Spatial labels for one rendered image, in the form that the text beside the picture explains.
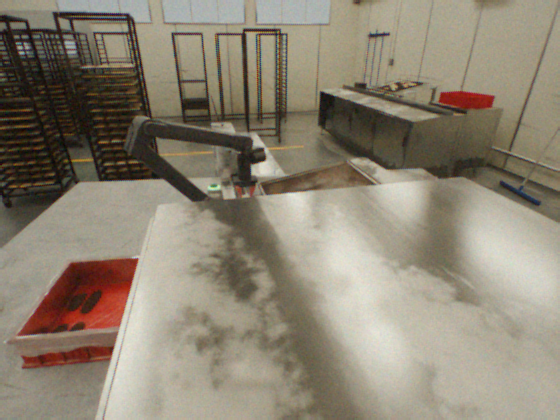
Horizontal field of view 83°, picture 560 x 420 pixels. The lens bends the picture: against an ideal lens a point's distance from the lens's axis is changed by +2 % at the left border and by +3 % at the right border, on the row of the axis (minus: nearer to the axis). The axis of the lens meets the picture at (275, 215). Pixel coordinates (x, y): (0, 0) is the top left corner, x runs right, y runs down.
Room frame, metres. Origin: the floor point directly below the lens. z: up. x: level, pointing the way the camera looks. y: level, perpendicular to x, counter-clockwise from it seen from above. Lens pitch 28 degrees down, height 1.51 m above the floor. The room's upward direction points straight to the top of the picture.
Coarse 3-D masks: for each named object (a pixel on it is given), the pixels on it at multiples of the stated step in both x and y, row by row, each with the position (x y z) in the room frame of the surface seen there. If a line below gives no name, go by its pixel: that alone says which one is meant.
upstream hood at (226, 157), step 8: (216, 128) 2.67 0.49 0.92; (224, 128) 2.67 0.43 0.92; (232, 128) 2.67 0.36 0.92; (216, 152) 1.97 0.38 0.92; (224, 152) 1.98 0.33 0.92; (232, 152) 1.98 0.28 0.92; (224, 160) 1.81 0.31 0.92; (232, 160) 1.81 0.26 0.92; (224, 168) 1.68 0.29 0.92; (232, 168) 1.68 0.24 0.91; (224, 176) 1.67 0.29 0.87
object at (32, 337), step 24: (72, 264) 0.80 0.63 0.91; (96, 264) 0.81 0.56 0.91; (120, 264) 0.81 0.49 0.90; (48, 288) 0.67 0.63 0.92; (72, 288) 0.76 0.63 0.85; (48, 312) 0.63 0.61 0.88; (24, 336) 0.51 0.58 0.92; (48, 336) 0.51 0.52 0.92; (72, 336) 0.51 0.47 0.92; (96, 336) 0.52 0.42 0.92
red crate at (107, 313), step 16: (80, 288) 0.79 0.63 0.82; (96, 288) 0.79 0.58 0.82; (112, 288) 0.79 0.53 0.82; (128, 288) 0.79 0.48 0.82; (96, 304) 0.72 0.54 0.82; (112, 304) 0.72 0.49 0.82; (64, 320) 0.65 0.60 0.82; (80, 320) 0.65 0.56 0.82; (96, 320) 0.65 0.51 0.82; (112, 320) 0.65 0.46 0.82; (64, 352) 0.52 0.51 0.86; (80, 352) 0.52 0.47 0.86; (96, 352) 0.53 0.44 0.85; (112, 352) 0.52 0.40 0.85
